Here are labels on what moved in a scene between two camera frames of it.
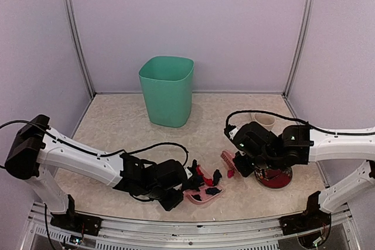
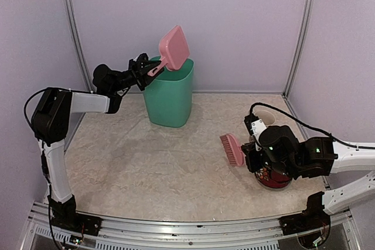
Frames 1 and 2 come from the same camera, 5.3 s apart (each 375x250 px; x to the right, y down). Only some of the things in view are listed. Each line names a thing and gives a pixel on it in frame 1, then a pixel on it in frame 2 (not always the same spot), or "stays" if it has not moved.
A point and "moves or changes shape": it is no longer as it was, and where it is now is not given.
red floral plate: x=274 y=178 stays
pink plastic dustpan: x=202 y=194 -> x=174 y=48
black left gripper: x=170 y=204 -> x=136 y=68
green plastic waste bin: x=167 y=82 stays
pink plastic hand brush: x=228 y=156 moves or changes shape
